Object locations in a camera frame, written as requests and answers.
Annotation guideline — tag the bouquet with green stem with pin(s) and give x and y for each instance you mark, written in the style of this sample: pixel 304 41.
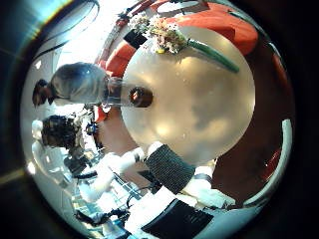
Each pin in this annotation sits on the bouquet with green stem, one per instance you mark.
pixel 169 38

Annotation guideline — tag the clear glass vase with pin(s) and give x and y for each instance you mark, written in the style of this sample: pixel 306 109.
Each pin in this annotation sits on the clear glass vase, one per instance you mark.
pixel 133 96

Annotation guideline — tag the person in light shirt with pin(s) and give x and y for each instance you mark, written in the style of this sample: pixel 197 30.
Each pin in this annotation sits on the person in light shirt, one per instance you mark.
pixel 79 83

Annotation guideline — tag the black cushion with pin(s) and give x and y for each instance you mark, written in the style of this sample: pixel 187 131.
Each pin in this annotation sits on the black cushion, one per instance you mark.
pixel 134 39

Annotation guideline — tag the large orange sofa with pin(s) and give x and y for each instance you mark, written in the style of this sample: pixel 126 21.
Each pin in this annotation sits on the large orange sofa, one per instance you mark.
pixel 226 23

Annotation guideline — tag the white round side table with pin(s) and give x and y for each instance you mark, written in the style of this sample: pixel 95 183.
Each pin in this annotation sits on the white round side table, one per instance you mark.
pixel 176 8

